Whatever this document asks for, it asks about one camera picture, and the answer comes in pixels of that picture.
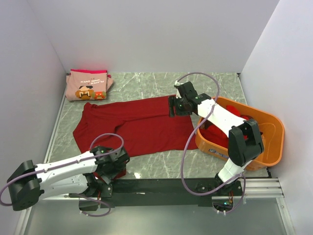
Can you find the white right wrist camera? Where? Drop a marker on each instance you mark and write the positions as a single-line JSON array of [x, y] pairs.
[[176, 85]]

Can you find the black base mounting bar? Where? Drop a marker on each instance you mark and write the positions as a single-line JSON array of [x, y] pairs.
[[154, 192]]

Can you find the pink folded graphic t shirt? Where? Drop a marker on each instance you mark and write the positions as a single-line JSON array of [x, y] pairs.
[[87, 85]]

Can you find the orange plastic basket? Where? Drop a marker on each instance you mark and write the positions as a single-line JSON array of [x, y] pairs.
[[270, 126]]

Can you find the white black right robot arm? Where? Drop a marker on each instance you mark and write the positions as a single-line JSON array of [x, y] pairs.
[[244, 137]]

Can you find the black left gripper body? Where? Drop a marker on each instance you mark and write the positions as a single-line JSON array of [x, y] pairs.
[[114, 171]]

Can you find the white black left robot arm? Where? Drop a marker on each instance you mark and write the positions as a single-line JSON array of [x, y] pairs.
[[89, 174]]

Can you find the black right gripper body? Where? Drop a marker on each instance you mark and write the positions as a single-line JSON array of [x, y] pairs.
[[181, 108]]

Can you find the dark red t shirt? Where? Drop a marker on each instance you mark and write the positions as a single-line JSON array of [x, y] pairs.
[[145, 126]]

